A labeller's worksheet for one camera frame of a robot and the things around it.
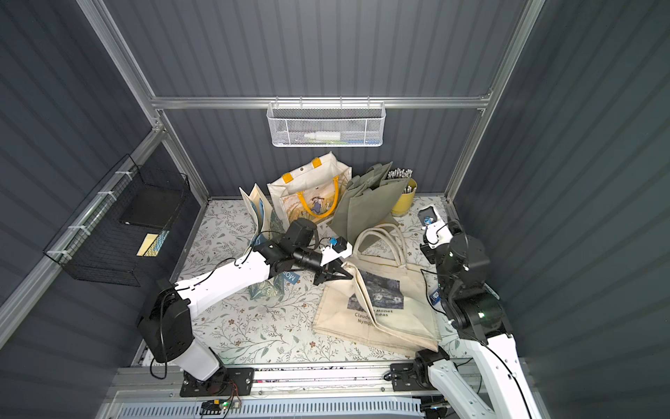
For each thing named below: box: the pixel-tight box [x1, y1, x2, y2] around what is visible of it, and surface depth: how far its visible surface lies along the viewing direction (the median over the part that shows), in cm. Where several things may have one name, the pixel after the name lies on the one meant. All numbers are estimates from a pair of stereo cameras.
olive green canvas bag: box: [327, 161, 410, 247], surface depth 93 cm
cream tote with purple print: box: [313, 246, 442, 353], surface depth 81 cm
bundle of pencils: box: [387, 167, 414, 179], surface depth 107 cm
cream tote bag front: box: [352, 223, 442, 351], surface depth 80 cm
